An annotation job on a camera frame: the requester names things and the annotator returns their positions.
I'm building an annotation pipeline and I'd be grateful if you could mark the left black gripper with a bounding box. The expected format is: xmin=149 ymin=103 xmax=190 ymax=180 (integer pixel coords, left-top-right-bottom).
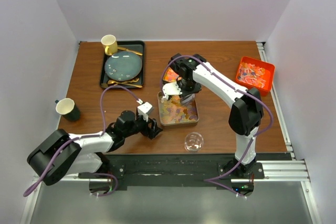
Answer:
xmin=123 ymin=112 xmax=162 ymax=139

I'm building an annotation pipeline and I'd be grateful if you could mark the silver tin of popsicle candies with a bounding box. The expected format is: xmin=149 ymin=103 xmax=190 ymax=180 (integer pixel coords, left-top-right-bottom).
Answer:
xmin=157 ymin=91 xmax=200 ymax=129

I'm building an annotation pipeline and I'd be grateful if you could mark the clear plastic jar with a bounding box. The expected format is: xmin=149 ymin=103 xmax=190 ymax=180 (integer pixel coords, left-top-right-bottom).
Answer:
xmin=184 ymin=132 xmax=204 ymax=152

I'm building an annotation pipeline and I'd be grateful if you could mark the gold tin of gummy candies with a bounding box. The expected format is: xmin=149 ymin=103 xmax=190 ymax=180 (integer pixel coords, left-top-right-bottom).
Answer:
xmin=163 ymin=67 xmax=179 ymax=82

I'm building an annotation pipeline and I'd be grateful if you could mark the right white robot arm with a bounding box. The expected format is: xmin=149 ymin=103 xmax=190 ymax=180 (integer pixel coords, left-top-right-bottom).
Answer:
xmin=161 ymin=54 xmax=267 ymax=179

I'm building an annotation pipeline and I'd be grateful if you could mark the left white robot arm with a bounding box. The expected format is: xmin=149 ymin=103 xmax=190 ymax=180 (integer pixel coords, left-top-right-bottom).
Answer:
xmin=27 ymin=111 xmax=163 ymax=186

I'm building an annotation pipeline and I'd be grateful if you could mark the gold spoon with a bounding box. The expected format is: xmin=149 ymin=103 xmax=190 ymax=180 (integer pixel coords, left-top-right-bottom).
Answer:
xmin=107 ymin=77 xmax=140 ymax=85

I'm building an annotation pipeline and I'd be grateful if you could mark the black serving tray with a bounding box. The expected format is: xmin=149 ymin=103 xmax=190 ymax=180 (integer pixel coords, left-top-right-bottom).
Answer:
xmin=99 ymin=40 xmax=145 ymax=89

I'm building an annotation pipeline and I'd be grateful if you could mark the gold fork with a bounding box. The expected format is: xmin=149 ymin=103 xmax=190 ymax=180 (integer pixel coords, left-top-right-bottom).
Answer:
xmin=100 ymin=82 xmax=143 ymax=88

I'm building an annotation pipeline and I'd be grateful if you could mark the blue-grey plate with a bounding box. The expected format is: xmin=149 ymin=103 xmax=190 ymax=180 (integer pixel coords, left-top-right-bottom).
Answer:
xmin=104 ymin=51 xmax=143 ymax=81

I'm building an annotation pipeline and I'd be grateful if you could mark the orange box of lollipops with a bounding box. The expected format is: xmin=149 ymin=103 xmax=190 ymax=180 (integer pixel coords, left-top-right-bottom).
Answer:
xmin=235 ymin=57 xmax=275 ymax=97

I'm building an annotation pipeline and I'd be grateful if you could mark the dark green paper cup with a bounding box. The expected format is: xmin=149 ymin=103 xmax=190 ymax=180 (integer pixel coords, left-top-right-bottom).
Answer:
xmin=55 ymin=98 xmax=80 ymax=122

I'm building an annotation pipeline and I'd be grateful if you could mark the yellow mug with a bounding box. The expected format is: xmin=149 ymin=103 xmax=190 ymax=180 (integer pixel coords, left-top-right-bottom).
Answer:
xmin=101 ymin=35 xmax=118 ymax=56

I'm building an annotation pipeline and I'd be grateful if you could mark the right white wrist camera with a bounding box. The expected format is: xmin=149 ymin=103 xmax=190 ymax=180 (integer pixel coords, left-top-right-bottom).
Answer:
xmin=161 ymin=82 xmax=182 ymax=103

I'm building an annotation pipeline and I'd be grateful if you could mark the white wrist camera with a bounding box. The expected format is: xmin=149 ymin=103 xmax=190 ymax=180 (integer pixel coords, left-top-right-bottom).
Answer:
xmin=137 ymin=99 xmax=154 ymax=122
xmin=161 ymin=82 xmax=182 ymax=103

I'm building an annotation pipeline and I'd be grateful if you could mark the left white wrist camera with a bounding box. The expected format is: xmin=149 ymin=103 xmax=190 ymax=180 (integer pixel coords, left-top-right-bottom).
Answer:
xmin=137 ymin=99 xmax=154 ymax=122

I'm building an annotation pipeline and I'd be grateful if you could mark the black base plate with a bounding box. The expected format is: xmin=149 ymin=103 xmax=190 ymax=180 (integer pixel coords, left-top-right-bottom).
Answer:
xmin=79 ymin=154 xmax=265 ymax=192

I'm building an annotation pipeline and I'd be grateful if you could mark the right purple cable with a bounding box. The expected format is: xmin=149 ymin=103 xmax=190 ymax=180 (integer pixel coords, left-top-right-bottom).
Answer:
xmin=160 ymin=55 xmax=275 ymax=196

